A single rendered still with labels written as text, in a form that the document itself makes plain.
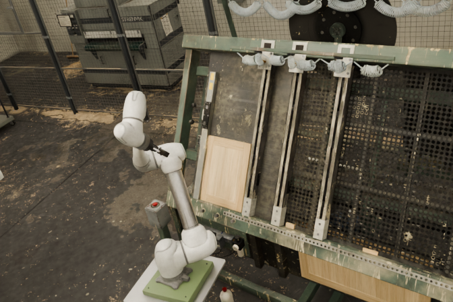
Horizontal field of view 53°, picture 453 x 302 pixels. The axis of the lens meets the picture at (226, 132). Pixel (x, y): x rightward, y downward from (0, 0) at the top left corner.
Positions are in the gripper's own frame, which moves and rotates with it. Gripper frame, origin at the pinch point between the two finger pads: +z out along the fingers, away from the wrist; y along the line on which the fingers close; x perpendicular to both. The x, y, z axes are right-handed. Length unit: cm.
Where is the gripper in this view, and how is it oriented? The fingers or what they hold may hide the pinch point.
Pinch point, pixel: (164, 153)
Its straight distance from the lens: 258.0
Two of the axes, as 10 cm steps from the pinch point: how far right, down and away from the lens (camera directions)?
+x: -5.2, 8.5, -0.6
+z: 4.2, 3.2, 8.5
